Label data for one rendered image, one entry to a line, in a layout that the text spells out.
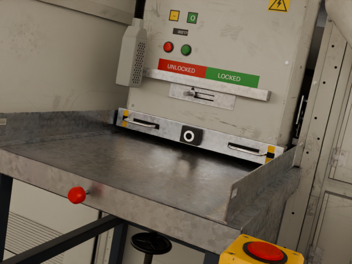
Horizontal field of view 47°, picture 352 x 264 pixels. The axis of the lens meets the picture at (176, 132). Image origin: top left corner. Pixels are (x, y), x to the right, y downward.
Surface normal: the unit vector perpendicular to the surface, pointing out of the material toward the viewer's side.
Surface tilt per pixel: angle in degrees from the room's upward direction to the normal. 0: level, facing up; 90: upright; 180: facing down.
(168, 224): 90
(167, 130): 90
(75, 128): 90
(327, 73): 90
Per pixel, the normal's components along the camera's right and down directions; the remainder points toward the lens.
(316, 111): -0.43, 0.07
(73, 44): 0.74, 0.24
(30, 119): 0.89, 0.23
